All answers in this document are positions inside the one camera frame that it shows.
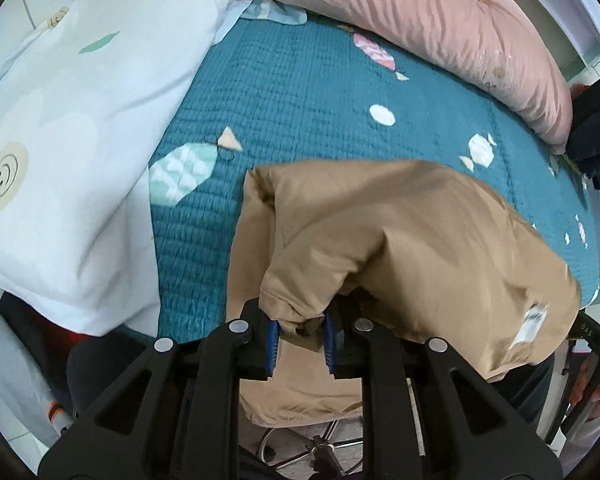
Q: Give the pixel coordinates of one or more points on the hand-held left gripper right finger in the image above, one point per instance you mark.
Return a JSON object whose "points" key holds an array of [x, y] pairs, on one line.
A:
{"points": [[330, 345]]}

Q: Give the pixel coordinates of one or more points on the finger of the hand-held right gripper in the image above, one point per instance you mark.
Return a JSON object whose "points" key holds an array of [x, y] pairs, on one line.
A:
{"points": [[587, 331]]}

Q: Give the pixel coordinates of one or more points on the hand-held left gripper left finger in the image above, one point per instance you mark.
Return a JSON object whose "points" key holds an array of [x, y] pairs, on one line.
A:
{"points": [[272, 350]]}

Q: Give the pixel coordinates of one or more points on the tan button-up jacket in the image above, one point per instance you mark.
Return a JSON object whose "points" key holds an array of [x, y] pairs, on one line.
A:
{"points": [[405, 240]]}

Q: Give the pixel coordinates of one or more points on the person's right forearm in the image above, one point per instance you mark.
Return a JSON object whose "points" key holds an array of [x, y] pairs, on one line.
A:
{"points": [[591, 445]]}

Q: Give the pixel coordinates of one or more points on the office chair base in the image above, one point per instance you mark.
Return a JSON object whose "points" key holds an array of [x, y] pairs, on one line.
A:
{"points": [[312, 442]]}

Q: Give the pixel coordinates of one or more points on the navy and yellow puffer jacket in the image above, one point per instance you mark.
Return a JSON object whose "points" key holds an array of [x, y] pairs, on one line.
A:
{"points": [[597, 125]]}

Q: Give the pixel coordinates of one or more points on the light grey cloth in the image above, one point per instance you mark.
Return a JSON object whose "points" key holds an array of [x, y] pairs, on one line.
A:
{"points": [[15, 375]]}

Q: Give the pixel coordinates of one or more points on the teal quilted bed mat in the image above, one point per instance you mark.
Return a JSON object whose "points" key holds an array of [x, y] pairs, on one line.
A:
{"points": [[305, 85]]}

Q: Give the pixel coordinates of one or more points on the white printed pillow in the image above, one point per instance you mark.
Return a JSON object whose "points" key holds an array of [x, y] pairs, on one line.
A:
{"points": [[80, 135]]}

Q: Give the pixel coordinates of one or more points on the light blue striped sheet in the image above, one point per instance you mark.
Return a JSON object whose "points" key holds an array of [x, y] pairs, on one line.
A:
{"points": [[272, 8]]}

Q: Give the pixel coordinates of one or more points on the pink quilt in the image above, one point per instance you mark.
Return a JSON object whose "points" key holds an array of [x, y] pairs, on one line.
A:
{"points": [[430, 15]]}

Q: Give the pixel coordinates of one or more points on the lilac wall shelf unit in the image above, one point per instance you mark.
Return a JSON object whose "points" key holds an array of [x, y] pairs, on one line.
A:
{"points": [[555, 5]]}

